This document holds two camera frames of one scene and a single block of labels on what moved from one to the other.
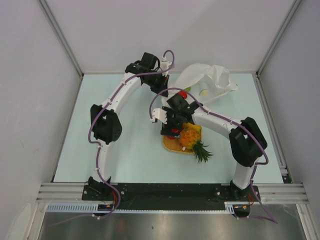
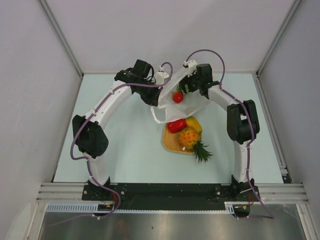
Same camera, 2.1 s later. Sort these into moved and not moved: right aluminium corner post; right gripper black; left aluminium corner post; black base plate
Moved: right gripper black
Not moved: black base plate; right aluminium corner post; left aluminium corner post
